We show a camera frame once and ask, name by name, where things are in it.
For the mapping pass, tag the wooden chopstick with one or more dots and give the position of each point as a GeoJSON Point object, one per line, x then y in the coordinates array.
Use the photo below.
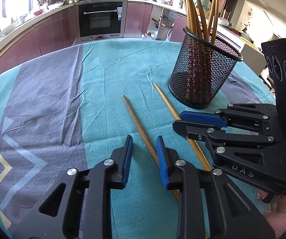
{"type": "Point", "coordinates": [141, 131]}
{"type": "Point", "coordinates": [203, 21]}
{"type": "Point", "coordinates": [211, 16]}
{"type": "Point", "coordinates": [190, 7]}
{"type": "Point", "coordinates": [196, 149]}
{"type": "Point", "coordinates": [215, 23]}
{"type": "Point", "coordinates": [195, 12]}
{"type": "Point", "coordinates": [190, 17]}

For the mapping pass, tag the right hand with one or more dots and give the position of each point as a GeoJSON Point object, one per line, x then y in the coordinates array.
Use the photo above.
{"type": "Point", "coordinates": [261, 194]}

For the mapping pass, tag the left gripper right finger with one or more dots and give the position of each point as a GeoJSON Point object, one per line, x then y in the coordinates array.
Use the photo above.
{"type": "Point", "coordinates": [230, 213]}

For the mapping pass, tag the pink sleeved right forearm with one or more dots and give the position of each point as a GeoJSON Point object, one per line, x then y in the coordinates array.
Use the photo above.
{"type": "Point", "coordinates": [277, 218]}

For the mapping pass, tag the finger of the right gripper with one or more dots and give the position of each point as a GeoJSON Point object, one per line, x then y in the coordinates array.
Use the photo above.
{"type": "Point", "coordinates": [203, 118]}
{"type": "Point", "coordinates": [200, 132]}

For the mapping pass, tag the black built-in oven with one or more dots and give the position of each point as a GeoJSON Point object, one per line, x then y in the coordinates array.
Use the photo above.
{"type": "Point", "coordinates": [100, 19]}

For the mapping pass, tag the black mesh utensil holder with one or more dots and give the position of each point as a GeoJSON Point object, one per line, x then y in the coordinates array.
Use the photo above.
{"type": "Point", "coordinates": [201, 69]}

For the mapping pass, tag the teal covered appliance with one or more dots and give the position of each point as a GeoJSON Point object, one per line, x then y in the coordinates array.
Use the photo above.
{"type": "Point", "coordinates": [206, 5]}

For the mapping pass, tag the teal and grey tablecloth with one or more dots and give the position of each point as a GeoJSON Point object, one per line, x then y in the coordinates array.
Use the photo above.
{"type": "Point", "coordinates": [65, 110]}

